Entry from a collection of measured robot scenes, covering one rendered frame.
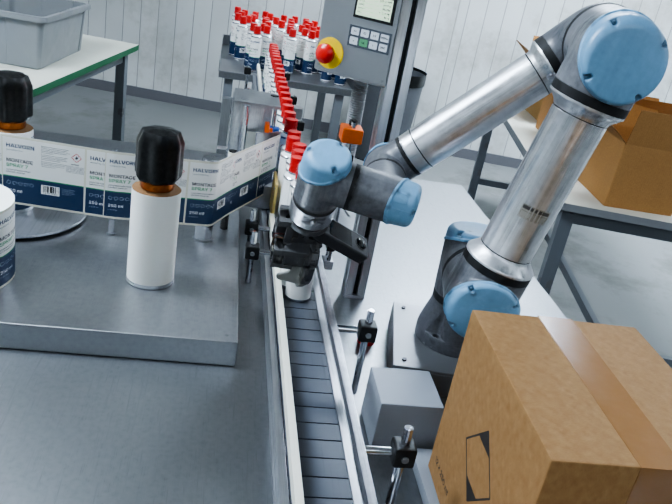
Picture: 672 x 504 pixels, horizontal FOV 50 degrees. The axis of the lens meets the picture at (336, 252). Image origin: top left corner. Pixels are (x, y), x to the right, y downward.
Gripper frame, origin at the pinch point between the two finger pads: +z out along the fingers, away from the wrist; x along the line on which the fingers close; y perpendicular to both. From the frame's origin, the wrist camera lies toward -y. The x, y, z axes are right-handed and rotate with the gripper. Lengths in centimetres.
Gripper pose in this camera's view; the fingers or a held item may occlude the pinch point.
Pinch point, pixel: (301, 280)
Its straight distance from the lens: 138.1
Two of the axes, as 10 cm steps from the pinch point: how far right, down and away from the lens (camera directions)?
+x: 0.1, 8.2, -5.8
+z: -2.1, 5.7, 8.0
